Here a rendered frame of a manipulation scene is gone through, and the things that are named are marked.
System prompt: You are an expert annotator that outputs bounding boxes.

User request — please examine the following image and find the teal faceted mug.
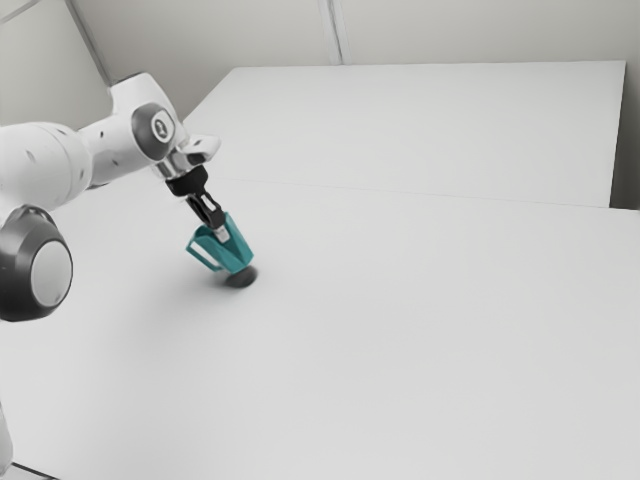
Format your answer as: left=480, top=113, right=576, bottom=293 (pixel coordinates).
left=185, top=211, right=258, bottom=277

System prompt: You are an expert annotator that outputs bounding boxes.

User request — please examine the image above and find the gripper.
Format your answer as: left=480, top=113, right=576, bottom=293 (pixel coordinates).
left=165, top=168, right=231, bottom=244

